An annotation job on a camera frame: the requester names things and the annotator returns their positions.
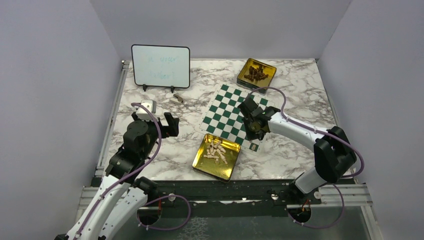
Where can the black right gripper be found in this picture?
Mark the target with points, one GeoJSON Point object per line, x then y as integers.
{"type": "Point", "coordinates": [250, 135]}

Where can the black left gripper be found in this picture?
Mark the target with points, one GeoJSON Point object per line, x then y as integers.
{"type": "Point", "coordinates": [172, 130]}

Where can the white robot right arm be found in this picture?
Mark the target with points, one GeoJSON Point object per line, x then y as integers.
{"type": "Point", "coordinates": [332, 154]}

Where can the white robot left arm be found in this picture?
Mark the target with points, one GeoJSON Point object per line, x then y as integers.
{"type": "Point", "coordinates": [122, 191]}

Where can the green white chess board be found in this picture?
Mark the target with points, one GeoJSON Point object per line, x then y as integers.
{"type": "Point", "coordinates": [222, 117]}

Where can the gold tin dark pieces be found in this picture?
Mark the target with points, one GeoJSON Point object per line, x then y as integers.
{"type": "Point", "coordinates": [251, 85]}

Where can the pile of dark chess pieces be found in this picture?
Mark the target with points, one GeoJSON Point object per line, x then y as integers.
{"type": "Point", "coordinates": [256, 73]}

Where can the gold tin white pieces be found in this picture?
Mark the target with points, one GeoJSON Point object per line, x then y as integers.
{"type": "Point", "coordinates": [219, 170]}

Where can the small tan clip object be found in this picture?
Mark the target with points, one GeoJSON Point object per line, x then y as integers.
{"type": "Point", "coordinates": [177, 99]}

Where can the small whiteboard on stand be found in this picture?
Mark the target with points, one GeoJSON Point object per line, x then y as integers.
{"type": "Point", "coordinates": [161, 66]}

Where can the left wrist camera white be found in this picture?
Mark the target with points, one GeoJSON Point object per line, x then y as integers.
{"type": "Point", "coordinates": [150, 105]}

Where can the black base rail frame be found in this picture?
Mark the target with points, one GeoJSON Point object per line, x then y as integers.
{"type": "Point", "coordinates": [248, 198]}

